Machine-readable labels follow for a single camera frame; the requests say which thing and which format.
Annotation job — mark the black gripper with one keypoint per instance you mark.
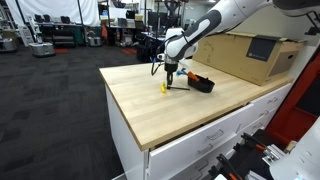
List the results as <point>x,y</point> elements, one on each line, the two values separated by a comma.
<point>170,67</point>

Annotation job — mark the black tool with yellow handle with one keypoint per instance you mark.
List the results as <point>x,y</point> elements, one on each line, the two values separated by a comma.
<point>164,88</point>

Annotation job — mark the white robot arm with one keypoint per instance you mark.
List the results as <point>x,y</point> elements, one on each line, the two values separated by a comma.
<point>222,17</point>

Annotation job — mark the black plastic tray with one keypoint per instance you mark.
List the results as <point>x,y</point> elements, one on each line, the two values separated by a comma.
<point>203,84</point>

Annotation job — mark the background desks with equipment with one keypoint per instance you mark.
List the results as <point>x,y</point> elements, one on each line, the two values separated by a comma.
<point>155,27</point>

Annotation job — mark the white drawer cabinet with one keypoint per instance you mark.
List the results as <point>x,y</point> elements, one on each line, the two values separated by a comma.
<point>190,156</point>

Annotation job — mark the large cardboard box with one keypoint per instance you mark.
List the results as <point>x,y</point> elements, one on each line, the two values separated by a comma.
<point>258,59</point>

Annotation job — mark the white curtain backdrop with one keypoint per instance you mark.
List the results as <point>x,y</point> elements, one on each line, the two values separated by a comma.
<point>79,11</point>

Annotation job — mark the silver bin on floor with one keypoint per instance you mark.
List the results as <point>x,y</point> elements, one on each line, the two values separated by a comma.
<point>44,49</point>

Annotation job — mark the blue handled tool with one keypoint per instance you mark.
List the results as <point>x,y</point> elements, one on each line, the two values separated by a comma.
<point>180,72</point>

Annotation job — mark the orange handled tool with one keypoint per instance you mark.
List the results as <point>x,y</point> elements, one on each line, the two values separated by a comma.
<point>193,76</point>

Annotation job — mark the silver drawer handle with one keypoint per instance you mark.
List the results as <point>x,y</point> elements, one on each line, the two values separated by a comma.
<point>216,135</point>

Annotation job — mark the red metal frame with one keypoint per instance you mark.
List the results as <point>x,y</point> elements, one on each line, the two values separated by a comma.
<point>301,107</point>

